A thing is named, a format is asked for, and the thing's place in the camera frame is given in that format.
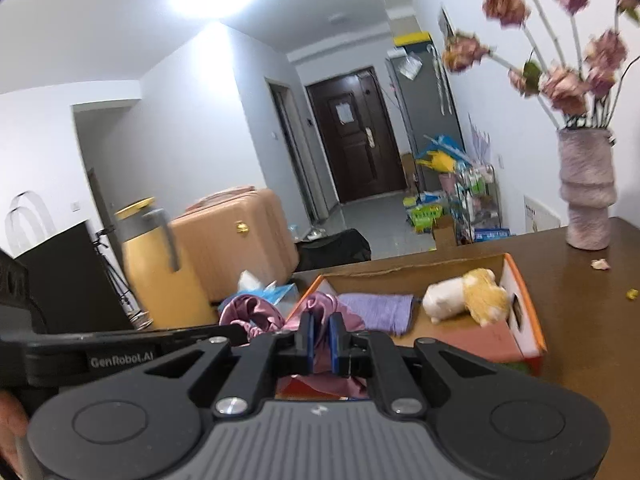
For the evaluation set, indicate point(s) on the pink satin scrunchie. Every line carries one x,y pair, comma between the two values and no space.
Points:
321,305

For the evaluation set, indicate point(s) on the pink suitcase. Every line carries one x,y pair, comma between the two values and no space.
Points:
235,250

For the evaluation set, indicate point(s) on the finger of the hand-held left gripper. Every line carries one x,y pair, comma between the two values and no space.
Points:
200,333

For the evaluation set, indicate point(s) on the grey refrigerator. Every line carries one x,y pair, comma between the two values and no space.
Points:
425,110

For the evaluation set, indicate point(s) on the black tripod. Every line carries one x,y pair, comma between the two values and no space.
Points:
111,272

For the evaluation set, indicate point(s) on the purple satin scrunchie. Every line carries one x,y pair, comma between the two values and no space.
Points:
250,312

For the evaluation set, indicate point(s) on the black paper bag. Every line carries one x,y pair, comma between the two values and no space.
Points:
65,280

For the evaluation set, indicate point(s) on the small brown cardboard box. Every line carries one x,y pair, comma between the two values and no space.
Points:
444,235

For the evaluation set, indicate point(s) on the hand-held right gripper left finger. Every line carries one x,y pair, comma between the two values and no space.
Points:
307,332

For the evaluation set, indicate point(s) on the yellow plush toy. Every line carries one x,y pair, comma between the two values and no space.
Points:
480,296

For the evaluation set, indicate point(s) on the yellow and black box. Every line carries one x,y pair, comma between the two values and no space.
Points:
412,38

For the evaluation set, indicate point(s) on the purple towel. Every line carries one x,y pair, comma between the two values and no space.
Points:
375,310

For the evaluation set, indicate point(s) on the dark brown entrance door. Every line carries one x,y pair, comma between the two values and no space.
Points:
360,150

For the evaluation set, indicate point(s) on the blue and yellow packaging pile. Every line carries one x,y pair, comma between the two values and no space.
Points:
442,152

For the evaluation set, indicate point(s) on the green packets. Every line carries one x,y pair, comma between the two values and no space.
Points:
425,212

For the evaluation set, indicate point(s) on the white wall heater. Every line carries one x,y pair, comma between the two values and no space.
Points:
542,217

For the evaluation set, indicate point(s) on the dried pink roses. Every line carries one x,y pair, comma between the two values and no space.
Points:
565,85

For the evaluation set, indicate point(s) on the yellow thermos jug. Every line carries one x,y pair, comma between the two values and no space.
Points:
155,280

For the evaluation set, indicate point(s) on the wall picture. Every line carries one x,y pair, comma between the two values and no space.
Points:
445,22

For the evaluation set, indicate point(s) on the white paper note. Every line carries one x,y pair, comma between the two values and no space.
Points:
411,66

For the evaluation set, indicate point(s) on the person's left hand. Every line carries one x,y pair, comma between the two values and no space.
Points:
10,420

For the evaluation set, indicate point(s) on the red cardboard box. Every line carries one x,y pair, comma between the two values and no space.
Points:
465,346

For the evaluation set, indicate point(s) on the pink ribbed vase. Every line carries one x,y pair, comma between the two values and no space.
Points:
587,195

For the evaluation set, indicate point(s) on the side room door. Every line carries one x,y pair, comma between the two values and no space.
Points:
295,150

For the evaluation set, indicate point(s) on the black duffel bag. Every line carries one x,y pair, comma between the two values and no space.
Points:
335,250

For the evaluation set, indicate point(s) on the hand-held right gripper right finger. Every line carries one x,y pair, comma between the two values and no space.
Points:
336,335

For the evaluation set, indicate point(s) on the blue tissue pack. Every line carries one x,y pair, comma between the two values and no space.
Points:
272,294

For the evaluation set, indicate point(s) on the fallen pale petal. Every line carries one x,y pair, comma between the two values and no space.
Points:
600,264

